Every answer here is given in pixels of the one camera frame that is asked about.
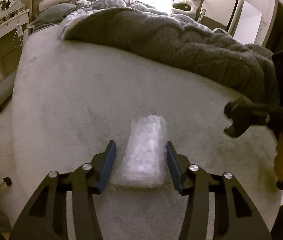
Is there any clear bubble wrap piece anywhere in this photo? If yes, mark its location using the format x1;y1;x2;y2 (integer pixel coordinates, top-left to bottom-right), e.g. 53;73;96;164
112;115;167;189

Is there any patterned grey duvet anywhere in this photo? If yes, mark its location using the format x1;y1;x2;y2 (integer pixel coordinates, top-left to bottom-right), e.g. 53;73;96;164
58;0;210;40

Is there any dark grey fuzzy blanket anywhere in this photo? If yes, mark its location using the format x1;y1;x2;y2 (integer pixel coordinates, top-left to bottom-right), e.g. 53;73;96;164
67;11;273;104

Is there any beige pillow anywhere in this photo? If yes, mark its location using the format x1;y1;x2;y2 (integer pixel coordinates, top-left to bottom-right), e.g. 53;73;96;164
38;0;73;12

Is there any grey pillow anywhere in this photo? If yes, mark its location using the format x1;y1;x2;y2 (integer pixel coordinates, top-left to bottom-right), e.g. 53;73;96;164
29;3;76;32

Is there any grey bed mattress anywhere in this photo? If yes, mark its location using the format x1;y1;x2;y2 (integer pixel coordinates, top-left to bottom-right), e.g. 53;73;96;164
12;26;282;239

